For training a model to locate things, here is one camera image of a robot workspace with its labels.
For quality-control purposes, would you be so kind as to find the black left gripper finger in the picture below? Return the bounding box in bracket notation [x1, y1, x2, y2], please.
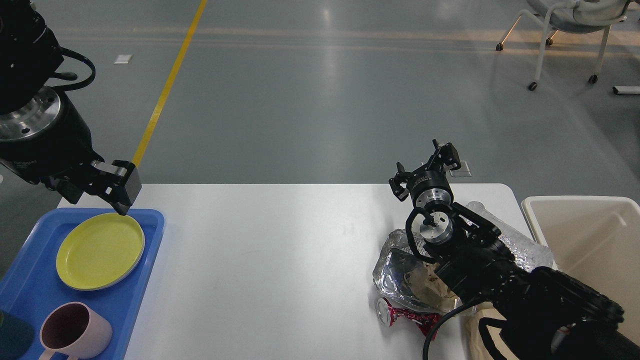
[42, 177, 84, 205]
[81, 160, 142, 216]

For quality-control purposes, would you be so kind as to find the brown paper bag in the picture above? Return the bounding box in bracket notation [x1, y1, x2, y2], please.
[464, 301, 518, 360]

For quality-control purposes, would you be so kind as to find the floor outlet plate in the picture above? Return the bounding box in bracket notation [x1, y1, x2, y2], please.
[448, 160, 473, 178]

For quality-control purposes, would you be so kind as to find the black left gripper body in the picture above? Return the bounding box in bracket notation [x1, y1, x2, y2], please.
[0, 86, 103, 183]

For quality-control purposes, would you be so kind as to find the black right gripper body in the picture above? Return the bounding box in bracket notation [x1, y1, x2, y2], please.
[407, 170, 454, 208]

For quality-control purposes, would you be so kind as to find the beige plastic bin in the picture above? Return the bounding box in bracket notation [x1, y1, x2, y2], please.
[521, 195, 640, 343]

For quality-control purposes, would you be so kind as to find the crushed red can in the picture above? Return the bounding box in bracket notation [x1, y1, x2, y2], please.
[375, 297, 441, 337]

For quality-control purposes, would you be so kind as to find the pink mug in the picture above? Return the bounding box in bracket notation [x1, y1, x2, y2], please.
[39, 301, 114, 360]

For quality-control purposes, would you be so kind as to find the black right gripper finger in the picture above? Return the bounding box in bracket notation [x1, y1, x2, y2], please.
[389, 162, 414, 202]
[426, 139, 462, 173]

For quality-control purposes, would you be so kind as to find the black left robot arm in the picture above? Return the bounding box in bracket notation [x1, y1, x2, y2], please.
[0, 0, 142, 215]

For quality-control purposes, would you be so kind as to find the crumpled silver foil wrapper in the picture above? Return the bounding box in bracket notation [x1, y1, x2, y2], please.
[372, 228, 462, 314]

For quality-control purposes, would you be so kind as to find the yellow plastic plate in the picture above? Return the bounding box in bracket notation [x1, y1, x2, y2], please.
[55, 212, 145, 291]

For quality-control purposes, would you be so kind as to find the blue plastic tray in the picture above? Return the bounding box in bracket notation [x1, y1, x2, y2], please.
[0, 208, 165, 360]

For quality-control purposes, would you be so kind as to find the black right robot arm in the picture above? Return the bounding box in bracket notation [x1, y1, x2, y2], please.
[388, 140, 639, 360]

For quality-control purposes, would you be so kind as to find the white office chair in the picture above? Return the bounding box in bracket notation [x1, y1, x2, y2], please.
[495, 0, 631, 92]

